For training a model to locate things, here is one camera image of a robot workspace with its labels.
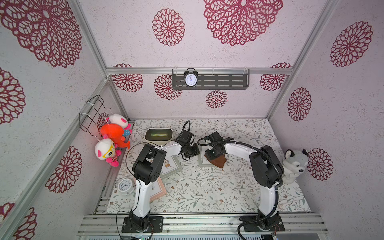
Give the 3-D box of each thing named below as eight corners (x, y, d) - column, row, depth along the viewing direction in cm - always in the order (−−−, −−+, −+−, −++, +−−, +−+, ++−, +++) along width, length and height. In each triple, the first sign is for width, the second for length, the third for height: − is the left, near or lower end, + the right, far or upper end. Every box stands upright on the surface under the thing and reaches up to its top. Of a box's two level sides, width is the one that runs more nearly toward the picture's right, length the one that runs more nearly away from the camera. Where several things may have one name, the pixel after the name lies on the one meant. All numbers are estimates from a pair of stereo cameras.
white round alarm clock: (117, 195, 85) (114, 193, 81) (122, 180, 91) (119, 177, 87) (133, 195, 85) (130, 193, 81) (136, 180, 91) (134, 177, 87)
